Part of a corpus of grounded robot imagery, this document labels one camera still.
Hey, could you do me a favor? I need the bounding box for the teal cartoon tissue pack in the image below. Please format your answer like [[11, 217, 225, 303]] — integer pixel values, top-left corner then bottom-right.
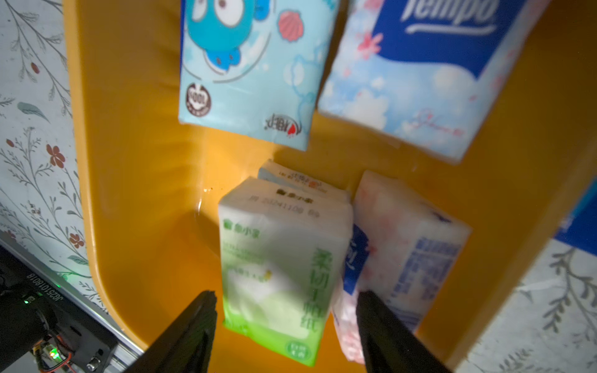
[[178, 0, 340, 151]]

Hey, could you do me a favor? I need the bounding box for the yellow storage box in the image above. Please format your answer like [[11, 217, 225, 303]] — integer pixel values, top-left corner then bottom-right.
[[65, 1, 596, 365]]

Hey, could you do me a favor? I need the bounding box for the light blue tissue pack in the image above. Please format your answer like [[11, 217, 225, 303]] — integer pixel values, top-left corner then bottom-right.
[[257, 159, 351, 203]]

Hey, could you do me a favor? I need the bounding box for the pink blue Tempo tissue pack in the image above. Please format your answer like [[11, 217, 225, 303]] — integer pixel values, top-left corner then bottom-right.
[[318, 0, 548, 163]]

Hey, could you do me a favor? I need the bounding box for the green tissue pack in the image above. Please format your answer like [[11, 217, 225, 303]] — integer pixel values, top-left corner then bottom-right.
[[218, 177, 353, 367]]

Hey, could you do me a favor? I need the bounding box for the pink floral tissue pack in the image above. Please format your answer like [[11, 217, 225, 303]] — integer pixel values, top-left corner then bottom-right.
[[332, 170, 472, 364]]

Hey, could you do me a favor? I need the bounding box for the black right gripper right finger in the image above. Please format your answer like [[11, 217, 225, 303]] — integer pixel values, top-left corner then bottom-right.
[[356, 291, 450, 373]]

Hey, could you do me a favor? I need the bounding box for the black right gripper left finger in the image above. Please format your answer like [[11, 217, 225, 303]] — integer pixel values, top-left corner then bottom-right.
[[126, 291, 218, 373]]

